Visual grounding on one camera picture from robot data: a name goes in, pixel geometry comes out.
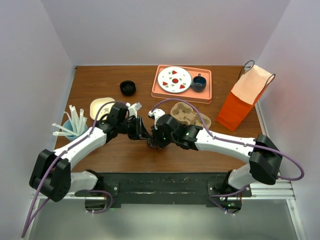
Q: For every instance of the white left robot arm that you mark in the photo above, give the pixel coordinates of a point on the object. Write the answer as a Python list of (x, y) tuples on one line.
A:
[(52, 174)]

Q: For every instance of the white watermelon pattern plate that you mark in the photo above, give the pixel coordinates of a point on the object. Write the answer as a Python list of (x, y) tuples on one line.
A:
[(174, 80)]

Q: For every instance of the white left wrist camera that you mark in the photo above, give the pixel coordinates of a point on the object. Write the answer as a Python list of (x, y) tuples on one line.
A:
[(133, 109)]

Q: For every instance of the orange paper bag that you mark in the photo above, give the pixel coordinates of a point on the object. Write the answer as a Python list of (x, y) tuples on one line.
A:
[(251, 83)]

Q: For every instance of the dark blue ceramic mug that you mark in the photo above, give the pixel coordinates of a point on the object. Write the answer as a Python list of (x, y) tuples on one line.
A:
[(198, 83)]

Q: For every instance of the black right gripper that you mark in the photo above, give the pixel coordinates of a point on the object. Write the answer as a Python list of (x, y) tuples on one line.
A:
[(155, 135)]

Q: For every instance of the beige pulp cup carrier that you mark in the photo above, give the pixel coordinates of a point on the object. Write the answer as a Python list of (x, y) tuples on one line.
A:
[(185, 114)]

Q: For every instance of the cream square bowl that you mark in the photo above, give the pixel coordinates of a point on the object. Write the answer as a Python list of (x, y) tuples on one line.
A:
[(96, 104)]

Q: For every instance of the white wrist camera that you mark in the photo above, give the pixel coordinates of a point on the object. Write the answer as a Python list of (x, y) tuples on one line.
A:
[(133, 109), (155, 115)]

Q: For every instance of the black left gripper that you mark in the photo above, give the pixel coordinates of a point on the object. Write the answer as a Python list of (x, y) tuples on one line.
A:
[(140, 132)]

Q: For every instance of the pink serving tray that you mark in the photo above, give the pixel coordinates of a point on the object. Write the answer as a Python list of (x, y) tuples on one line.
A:
[(189, 95)]

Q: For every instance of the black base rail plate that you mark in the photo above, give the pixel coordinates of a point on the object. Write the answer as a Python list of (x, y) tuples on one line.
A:
[(171, 188)]

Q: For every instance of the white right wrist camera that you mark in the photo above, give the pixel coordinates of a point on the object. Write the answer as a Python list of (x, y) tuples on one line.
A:
[(155, 115)]

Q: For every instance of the light blue straw cup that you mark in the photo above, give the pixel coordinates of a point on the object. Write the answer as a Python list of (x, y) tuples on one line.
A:
[(67, 125)]

